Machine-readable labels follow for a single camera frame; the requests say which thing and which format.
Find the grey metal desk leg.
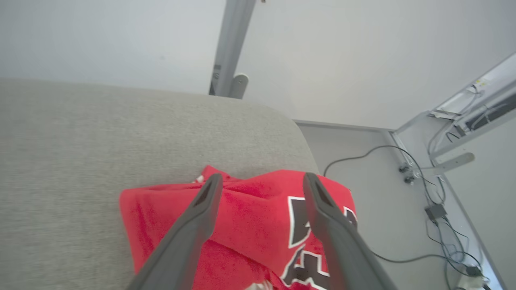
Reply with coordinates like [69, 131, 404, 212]
[208, 0, 258, 100]

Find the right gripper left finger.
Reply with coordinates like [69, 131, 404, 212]
[126, 174, 223, 290]

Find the black power adapter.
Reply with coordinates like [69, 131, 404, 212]
[424, 203, 448, 222]

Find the long arched black cable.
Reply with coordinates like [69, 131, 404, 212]
[323, 145, 444, 206]

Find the white power plug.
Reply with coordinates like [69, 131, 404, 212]
[459, 275, 486, 290]

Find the red and white jersey garment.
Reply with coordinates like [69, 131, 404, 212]
[119, 165, 358, 290]

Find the white desk cable tray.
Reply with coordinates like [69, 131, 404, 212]
[427, 52, 516, 158]

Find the black cable on floor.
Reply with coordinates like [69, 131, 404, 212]
[371, 252, 483, 278]

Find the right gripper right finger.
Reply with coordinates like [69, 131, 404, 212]
[303, 173, 398, 290]

